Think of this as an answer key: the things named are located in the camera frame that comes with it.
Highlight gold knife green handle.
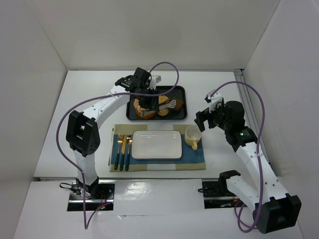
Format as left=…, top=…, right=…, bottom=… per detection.
left=120, top=135, right=128, bottom=171

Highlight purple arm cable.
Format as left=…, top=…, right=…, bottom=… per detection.
left=211, top=80, right=265, bottom=232
left=56, top=62, right=180, bottom=230

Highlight white rectangular plate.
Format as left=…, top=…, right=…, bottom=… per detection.
left=132, top=130, right=182, bottom=160

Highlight large orange flower bread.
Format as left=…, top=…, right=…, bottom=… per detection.
left=134, top=99, right=157, bottom=119

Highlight aluminium frame rail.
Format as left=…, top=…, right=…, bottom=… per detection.
left=234, top=69, right=271, bottom=166

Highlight metal food tongs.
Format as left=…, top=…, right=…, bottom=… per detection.
left=142, top=100, right=171, bottom=116

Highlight yellow mug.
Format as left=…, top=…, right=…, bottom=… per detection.
left=184, top=125, right=202, bottom=150

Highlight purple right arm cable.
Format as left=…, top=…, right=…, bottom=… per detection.
left=211, top=80, right=265, bottom=232

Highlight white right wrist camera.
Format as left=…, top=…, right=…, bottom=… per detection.
left=204, top=91, right=223, bottom=112

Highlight black rectangular tray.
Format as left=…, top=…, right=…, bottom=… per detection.
left=126, top=86, right=187, bottom=121

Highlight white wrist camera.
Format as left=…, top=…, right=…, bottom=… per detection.
left=204, top=91, right=223, bottom=112
left=149, top=75, right=161, bottom=90

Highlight gold fork green handle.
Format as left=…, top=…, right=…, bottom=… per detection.
left=114, top=133, right=124, bottom=170

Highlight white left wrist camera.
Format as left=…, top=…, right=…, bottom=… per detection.
left=149, top=75, right=161, bottom=90

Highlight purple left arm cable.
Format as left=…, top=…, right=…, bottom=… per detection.
left=56, top=62, right=180, bottom=230

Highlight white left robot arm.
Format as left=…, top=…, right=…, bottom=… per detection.
left=66, top=67, right=161, bottom=196

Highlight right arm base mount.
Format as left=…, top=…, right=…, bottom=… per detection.
left=197, top=180, right=242, bottom=209

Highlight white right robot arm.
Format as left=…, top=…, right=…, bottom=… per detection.
left=195, top=99, right=302, bottom=234

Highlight gold spoon green handle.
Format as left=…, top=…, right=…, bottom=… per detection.
left=125, top=135, right=133, bottom=171

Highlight small round yellow bun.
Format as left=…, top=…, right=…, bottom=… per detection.
left=158, top=108, right=169, bottom=117

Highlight dark brown bread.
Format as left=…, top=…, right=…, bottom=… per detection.
left=170, top=99, right=184, bottom=112

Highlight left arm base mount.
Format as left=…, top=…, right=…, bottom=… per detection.
left=59, top=180, right=115, bottom=212

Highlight flat seeded bread slice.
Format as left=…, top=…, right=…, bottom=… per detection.
left=159, top=96, right=170, bottom=105

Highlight blue beige placemat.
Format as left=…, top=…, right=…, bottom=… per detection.
left=108, top=124, right=206, bottom=172

